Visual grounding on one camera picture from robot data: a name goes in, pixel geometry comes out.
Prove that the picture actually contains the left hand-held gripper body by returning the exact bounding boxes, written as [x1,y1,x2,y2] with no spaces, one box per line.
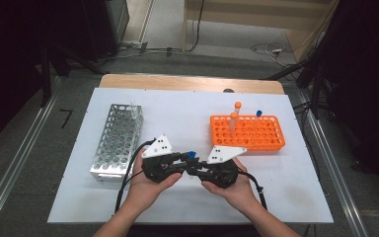
[141,133,183,184]

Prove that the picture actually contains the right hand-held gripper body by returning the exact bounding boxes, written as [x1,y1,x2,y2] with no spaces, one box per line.
[202,145,248,190]

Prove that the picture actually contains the orange test tube rack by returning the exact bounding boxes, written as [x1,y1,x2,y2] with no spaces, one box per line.
[209,114,286,152]

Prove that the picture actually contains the metal test tube rack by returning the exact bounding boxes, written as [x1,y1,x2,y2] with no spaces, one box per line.
[89,103,145,183]

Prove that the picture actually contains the person's right hand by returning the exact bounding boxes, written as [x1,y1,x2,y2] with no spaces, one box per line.
[200,157,262,213]

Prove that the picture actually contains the person's left hand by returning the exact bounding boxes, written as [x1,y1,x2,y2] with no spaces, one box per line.
[124,149,183,213]

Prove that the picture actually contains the white table board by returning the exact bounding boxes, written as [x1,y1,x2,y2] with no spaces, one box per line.
[47,87,335,225]

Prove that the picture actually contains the person's dark clothing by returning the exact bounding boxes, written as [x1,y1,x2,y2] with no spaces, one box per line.
[124,224,265,237]

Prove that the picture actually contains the wooden table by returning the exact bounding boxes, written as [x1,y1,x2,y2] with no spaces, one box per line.
[98,73,285,96]

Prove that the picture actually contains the black metal stand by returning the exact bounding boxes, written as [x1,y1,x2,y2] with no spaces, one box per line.
[263,60,332,120]
[38,42,108,108]

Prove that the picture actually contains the black cabinet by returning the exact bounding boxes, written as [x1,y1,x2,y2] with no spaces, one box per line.
[82,0,131,63]

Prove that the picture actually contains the dark curtain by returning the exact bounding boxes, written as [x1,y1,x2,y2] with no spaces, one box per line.
[0,0,88,156]
[309,0,379,198]

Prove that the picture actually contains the right hand-held gripper black cable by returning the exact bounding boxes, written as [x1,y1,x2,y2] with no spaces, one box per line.
[238,167,268,211]

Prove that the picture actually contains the hand-held gripper black cable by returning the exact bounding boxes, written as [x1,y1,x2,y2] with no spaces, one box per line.
[114,138,157,214]
[238,167,268,211]

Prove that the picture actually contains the left hand-held gripper black cable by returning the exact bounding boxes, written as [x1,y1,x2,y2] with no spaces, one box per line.
[114,138,157,214]

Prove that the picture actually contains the grey floor cables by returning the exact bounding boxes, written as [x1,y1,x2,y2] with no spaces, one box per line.
[98,40,186,63]

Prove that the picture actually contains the white floor cable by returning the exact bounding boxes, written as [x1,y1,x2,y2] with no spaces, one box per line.
[250,41,297,68]

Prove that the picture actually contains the metal floor rail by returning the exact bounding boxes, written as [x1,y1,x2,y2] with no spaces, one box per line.
[0,77,63,231]
[295,90,370,237]

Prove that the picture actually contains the hanging black cable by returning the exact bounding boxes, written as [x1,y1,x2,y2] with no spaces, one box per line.
[184,0,205,53]

